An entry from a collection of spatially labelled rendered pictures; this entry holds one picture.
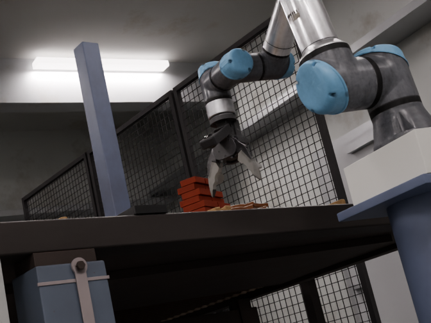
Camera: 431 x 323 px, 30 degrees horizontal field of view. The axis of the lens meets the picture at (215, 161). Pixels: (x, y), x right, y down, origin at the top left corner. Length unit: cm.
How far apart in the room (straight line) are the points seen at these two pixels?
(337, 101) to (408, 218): 28
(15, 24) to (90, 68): 204
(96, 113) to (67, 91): 262
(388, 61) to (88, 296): 82
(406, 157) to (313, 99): 23
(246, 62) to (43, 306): 93
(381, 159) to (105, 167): 248
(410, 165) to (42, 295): 75
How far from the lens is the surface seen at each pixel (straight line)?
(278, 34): 206
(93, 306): 141
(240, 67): 202
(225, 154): 206
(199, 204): 288
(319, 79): 166
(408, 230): 168
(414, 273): 168
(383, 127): 173
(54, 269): 139
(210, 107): 210
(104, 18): 626
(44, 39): 642
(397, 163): 163
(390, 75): 175
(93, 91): 411
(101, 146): 401
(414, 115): 173
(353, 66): 169
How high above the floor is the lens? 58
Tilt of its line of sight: 15 degrees up
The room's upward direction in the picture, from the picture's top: 13 degrees counter-clockwise
